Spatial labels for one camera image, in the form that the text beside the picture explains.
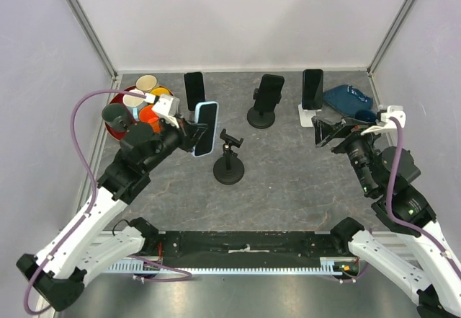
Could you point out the light blue cable duct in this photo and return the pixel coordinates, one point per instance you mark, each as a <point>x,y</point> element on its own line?
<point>138,267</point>

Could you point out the black phone on wooden stand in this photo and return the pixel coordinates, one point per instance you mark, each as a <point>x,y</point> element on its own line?
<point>194,88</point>

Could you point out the white mug blue handle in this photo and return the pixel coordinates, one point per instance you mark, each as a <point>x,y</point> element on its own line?
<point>135,102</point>

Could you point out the aluminium corner frame post left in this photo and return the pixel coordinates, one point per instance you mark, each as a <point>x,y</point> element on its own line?
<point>91,35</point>

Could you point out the yellow mug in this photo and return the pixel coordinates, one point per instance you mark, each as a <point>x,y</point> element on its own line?
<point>158,91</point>

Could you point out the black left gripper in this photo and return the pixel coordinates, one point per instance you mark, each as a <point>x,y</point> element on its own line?
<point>190,133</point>

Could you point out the light blue cased phone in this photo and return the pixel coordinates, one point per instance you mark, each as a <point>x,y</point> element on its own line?
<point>206,115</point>

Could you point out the black round-base phone stand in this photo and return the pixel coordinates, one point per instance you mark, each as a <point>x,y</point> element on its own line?
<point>229,169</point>

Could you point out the aluminium corner frame post right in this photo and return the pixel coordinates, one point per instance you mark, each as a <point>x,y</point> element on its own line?
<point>390,35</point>

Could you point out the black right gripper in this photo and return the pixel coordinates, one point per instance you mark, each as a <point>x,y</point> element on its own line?
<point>324,130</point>

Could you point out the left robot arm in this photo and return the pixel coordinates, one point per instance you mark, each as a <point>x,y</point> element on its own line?
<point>61,271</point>

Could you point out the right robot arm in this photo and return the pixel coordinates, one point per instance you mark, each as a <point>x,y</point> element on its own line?
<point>385,171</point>

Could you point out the cream beige mug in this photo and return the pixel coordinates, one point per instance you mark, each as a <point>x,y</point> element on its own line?
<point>147,83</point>

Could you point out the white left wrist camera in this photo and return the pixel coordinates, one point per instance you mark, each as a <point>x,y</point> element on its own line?
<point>165,106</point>

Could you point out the white phone stand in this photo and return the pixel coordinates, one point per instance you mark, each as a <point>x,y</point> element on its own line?
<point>306,116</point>

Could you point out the red round tray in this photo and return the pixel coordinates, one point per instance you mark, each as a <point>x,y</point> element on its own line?
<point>118,136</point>

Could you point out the aluminium corner frame post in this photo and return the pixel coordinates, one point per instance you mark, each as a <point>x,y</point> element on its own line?
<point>390,35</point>
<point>91,35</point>

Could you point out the dark green mug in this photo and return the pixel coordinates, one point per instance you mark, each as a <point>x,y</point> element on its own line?
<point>117,117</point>

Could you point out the dark blue ceramic mug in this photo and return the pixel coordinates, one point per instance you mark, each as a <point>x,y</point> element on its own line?
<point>367,116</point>

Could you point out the orange mug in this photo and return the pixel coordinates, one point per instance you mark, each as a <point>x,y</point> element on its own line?
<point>147,115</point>

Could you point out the blue shell-shaped plate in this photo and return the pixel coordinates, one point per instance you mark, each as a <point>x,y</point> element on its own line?
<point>347,100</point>

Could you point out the black phone on white stand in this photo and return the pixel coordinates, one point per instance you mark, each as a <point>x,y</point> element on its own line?
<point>312,94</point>

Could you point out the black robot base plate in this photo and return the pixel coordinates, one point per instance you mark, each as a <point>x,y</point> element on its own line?
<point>243,249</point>

